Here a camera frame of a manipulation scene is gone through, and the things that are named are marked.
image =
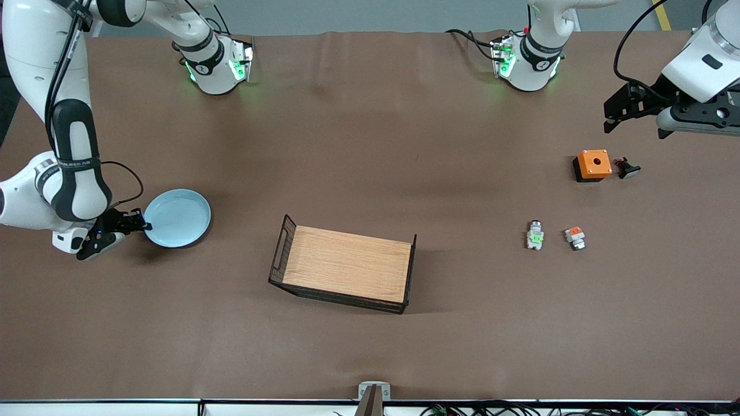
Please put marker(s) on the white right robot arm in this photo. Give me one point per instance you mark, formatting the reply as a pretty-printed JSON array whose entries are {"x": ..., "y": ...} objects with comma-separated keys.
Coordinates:
[{"x": 34, "y": 86}]

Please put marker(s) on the white table edge rail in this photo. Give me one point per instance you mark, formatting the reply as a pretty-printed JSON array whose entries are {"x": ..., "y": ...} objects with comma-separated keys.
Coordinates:
[{"x": 115, "y": 409}]

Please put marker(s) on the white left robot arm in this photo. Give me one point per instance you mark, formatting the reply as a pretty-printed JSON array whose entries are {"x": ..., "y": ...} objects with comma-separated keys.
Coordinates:
[{"x": 532, "y": 63}]

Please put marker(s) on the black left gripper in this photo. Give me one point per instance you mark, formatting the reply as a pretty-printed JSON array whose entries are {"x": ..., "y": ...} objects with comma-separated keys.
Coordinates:
[{"x": 648, "y": 98}]

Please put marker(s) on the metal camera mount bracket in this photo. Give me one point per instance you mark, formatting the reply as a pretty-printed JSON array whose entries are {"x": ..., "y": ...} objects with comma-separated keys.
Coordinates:
[{"x": 374, "y": 398}]

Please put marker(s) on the brown table cover cloth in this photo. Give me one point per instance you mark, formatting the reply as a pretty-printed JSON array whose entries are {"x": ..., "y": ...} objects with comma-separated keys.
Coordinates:
[{"x": 173, "y": 346}]

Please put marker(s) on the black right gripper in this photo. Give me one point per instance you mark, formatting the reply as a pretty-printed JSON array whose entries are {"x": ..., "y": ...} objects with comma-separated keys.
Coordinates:
[{"x": 113, "y": 222}]

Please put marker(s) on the light blue round plate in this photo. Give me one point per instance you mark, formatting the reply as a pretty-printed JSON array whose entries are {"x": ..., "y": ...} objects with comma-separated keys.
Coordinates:
[{"x": 176, "y": 218}]

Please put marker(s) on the push button with green block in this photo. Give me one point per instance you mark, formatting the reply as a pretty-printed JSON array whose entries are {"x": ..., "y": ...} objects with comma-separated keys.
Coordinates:
[{"x": 535, "y": 236}]

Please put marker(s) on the orange push button box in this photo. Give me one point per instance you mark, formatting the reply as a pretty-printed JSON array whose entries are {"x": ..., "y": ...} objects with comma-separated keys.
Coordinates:
[{"x": 595, "y": 164}]

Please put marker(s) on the black push button head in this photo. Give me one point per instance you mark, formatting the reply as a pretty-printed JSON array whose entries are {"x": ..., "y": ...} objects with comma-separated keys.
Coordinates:
[{"x": 627, "y": 169}]

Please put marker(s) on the orange and grey contact block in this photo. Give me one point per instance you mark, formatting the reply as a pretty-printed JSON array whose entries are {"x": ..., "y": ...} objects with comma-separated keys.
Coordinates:
[{"x": 575, "y": 237}]

